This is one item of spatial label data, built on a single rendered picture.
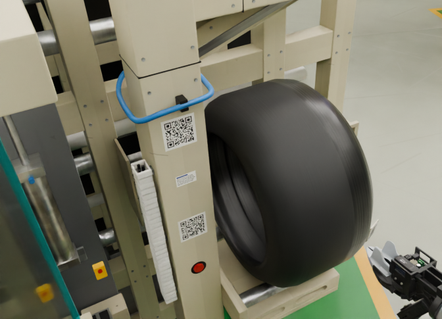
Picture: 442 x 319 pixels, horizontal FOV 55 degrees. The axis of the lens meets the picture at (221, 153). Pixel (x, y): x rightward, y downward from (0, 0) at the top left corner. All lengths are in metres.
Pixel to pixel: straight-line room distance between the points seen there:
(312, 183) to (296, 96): 0.24
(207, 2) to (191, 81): 0.31
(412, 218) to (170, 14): 2.43
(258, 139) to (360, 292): 1.65
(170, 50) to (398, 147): 2.91
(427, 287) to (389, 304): 1.58
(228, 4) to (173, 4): 0.37
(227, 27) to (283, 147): 0.49
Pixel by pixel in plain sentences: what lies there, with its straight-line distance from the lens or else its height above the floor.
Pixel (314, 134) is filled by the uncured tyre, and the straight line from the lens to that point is 1.05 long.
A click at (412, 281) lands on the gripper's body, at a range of 0.96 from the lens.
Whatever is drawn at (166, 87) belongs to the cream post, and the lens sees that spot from 0.86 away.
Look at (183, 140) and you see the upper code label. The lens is 0.94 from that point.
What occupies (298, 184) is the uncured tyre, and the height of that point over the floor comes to 1.37.
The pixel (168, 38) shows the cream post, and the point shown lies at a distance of 0.83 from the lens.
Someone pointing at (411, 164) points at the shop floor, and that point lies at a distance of 3.44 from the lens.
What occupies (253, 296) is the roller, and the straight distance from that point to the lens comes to 1.33.
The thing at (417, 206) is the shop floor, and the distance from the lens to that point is 3.09.
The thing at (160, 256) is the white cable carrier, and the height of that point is 1.15.
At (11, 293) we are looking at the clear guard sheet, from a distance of 0.42.
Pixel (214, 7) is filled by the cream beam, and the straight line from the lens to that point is 1.15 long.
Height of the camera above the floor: 2.01
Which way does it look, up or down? 36 degrees down
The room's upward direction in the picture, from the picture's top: 4 degrees counter-clockwise
